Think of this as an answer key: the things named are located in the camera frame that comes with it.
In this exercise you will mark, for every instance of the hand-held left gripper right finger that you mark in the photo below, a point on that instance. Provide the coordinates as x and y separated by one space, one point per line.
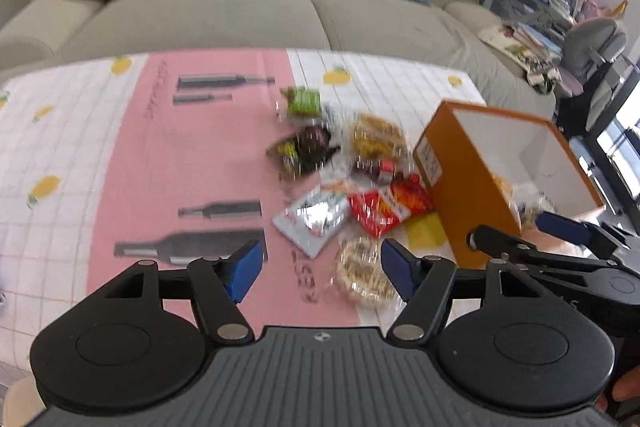
398 267

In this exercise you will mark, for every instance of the green snack packet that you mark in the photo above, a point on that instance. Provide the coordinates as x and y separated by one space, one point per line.
302 101

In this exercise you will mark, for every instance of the orange cardboard box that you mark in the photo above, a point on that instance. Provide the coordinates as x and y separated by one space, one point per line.
460 187

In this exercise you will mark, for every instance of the grey office chair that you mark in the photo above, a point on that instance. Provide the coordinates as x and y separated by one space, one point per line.
592 44

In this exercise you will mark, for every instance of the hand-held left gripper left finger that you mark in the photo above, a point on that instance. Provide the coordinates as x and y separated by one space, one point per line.
245 269

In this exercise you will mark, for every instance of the glass balcony door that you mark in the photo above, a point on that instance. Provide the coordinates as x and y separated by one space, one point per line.
620 147

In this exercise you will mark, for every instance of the round rice cracker packet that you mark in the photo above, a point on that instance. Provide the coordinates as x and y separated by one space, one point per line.
360 272

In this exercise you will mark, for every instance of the white snack packet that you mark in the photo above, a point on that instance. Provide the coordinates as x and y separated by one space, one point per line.
312 219

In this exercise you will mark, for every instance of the orange red snack packet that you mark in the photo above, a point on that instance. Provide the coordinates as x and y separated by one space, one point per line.
412 194

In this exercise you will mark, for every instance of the chocolate ball bottle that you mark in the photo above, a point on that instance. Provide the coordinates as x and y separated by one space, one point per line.
375 168

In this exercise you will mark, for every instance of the beige sofa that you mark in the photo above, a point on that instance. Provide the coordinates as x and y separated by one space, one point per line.
200 17

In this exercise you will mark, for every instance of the clear bag of yellow snacks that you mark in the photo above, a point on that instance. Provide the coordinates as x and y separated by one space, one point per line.
375 137

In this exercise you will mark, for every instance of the green and white bag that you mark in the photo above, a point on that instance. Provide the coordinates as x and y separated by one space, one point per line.
542 82

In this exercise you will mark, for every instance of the stack of magazines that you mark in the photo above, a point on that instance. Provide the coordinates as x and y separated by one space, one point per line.
525 44

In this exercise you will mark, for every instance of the person's right hand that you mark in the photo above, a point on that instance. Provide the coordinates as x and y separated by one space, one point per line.
625 394

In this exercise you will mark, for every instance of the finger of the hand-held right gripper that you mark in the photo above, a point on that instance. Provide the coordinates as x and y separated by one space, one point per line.
500 244
565 227

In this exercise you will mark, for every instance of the dark snack packet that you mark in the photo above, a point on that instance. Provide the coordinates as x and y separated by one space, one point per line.
305 144

